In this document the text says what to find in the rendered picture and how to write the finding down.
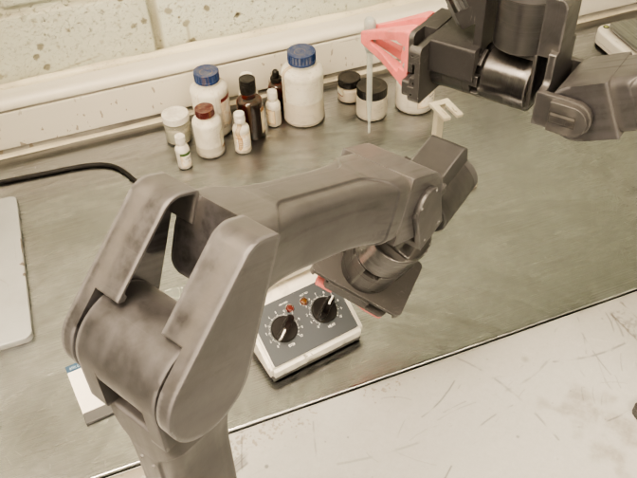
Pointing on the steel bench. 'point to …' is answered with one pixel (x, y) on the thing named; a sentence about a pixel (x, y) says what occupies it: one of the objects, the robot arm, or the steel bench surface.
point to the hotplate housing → (310, 350)
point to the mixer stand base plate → (13, 279)
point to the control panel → (312, 336)
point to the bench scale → (618, 37)
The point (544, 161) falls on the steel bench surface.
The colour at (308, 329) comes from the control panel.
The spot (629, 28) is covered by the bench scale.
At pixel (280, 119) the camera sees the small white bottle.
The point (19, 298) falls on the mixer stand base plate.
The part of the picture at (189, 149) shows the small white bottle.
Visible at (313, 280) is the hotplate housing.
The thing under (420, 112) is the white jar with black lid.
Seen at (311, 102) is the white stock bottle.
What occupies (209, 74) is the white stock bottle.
